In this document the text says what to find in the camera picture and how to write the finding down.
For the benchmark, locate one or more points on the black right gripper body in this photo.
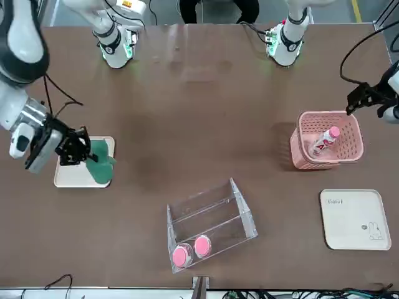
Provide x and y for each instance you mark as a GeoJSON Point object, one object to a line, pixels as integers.
{"type": "Point", "coordinates": [46, 146]}

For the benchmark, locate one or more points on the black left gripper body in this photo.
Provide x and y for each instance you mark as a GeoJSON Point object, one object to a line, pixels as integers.
{"type": "Point", "coordinates": [385, 92]}

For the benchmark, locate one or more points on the green fleece cloth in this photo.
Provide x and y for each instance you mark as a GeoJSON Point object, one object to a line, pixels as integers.
{"type": "Point", "coordinates": [101, 162]}

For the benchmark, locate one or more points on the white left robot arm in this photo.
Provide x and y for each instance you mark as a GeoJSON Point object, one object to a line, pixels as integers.
{"type": "Point", "coordinates": [288, 37]}

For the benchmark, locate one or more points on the pink plastic basket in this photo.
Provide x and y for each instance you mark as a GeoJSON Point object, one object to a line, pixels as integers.
{"type": "Point", "coordinates": [327, 162]}

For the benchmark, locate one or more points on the beige rabbit print tray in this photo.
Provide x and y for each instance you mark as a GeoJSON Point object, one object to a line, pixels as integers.
{"type": "Point", "coordinates": [352, 224]}
{"type": "Point", "coordinates": [74, 177]}

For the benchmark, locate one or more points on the green circuit board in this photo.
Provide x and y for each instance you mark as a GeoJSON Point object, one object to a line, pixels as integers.
{"type": "Point", "coordinates": [231, 294]}

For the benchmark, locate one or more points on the aluminium frame post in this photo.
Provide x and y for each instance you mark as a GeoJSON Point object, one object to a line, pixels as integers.
{"type": "Point", "coordinates": [201, 286]}
{"type": "Point", "coordinates": [385, 14]}

